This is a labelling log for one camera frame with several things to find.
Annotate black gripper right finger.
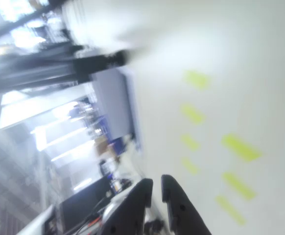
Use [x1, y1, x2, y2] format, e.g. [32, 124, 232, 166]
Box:
[161, 174, 213, 235]

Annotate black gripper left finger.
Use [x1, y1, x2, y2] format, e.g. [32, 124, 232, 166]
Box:
[100, 178, 154, 235]

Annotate yellow tape strip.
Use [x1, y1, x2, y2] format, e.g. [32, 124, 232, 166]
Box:
[183, 70, 211, 90]
[215, 194, 246, 226]
[180, 133, 201, 151]
[222, 171, 257, 200]
[180, 103, 206, 125]
[220, 133, 263, 162]
[181, 157, 200, 175]

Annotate black computer monitor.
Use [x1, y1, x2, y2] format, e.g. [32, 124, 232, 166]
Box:
[59, 176, 114, 233]

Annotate grey partition panel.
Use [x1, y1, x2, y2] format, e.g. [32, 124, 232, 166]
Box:
[91, 68, 140, 141]

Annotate black metal pole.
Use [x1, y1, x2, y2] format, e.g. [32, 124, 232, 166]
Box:
[0, 48, 133, 95]

